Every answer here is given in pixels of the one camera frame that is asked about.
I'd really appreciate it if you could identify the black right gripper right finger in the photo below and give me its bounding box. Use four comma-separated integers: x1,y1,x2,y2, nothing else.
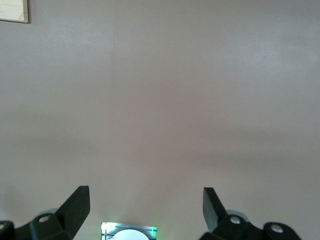
199,187,301,240

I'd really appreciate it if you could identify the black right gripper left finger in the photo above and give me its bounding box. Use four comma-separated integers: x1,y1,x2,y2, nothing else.
0,185,91,240

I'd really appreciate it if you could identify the brown table cloth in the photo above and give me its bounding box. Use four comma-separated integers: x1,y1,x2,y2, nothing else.
0,0,320,240

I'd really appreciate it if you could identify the wooden cutting board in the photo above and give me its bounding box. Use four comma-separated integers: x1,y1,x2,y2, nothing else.
0,0,29,24

